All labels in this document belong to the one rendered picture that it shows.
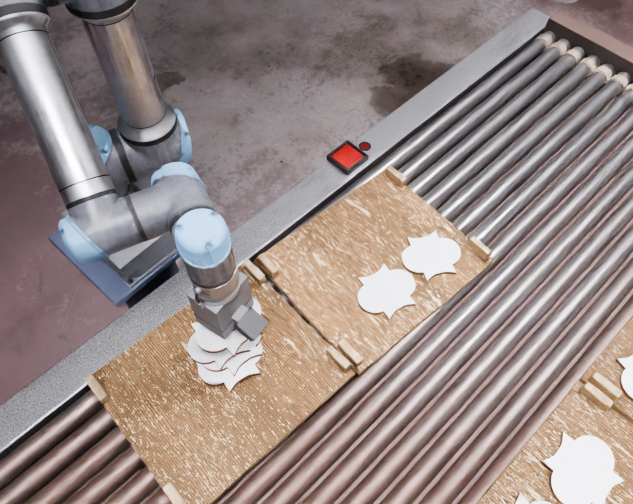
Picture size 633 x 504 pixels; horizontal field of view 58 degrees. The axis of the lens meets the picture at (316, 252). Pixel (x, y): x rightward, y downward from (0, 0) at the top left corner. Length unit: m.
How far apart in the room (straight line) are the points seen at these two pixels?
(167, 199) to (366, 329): 0.53
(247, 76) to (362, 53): 0.62
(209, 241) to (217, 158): 1.95
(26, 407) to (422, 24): 2.83
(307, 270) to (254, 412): 0.33
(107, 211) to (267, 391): 0.49
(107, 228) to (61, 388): 0.49
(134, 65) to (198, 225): 0.37
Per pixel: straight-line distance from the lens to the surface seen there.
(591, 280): 1.42
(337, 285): 1.26
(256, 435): 1.14
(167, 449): 1.17
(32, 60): 0.94
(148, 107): 1.16
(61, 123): 0.91
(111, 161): 1.23
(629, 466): 1.26
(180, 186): 0.90
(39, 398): 1.30
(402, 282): 1.26
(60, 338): 2.43
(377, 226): 1.35
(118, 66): 1.09
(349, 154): 1.49
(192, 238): 0.81
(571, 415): 1.25
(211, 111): 2.96
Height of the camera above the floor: 2.04
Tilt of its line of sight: 58 degrees down
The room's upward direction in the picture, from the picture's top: straight up
